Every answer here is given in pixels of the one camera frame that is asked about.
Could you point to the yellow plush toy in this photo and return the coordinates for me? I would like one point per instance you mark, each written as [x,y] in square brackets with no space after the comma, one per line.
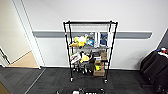
[80,40]

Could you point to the blue plush toy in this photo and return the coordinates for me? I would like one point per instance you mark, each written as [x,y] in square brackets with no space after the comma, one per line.
[90,42]

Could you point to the brown plush toy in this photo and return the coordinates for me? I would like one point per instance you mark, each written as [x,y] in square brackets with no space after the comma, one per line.
[73,44]

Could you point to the grey plush toy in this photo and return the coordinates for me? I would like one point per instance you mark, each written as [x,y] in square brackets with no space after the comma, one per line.
[91,36]

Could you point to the white red snack bag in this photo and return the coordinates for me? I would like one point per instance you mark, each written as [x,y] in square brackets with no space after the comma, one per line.
[75,57]

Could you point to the tall white box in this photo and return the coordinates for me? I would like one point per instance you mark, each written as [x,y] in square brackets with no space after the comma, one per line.
[96,39]
[99,39]

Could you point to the dark stacked boxes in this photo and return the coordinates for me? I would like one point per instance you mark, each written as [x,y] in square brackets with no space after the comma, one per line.
[97,55]

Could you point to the narrow black bag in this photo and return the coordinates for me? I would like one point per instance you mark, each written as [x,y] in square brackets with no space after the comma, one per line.
[91,63]

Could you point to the dark grey toy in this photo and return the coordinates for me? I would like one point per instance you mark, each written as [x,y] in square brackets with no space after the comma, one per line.
[82,67]

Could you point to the small cardboard box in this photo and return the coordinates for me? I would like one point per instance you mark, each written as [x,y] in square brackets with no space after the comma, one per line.
[103,55]

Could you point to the yellow green toy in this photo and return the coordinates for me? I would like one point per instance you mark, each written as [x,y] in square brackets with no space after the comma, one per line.
[98,67]

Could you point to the wide white box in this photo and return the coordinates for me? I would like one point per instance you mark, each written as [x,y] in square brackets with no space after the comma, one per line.
[110,39]

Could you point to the large cardboard box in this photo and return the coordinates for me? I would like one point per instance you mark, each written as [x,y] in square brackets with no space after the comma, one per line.
[99,73]

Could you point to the black chair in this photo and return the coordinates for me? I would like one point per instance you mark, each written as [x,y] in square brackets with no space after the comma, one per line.
[155,66]

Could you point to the colourful bundle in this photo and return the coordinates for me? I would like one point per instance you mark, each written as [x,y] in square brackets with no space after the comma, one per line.
[162,51]

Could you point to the tan wooden panel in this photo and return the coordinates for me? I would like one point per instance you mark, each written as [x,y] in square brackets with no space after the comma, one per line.
[2,90]

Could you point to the white door frame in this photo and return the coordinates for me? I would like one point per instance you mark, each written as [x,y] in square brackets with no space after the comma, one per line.
[29,33]

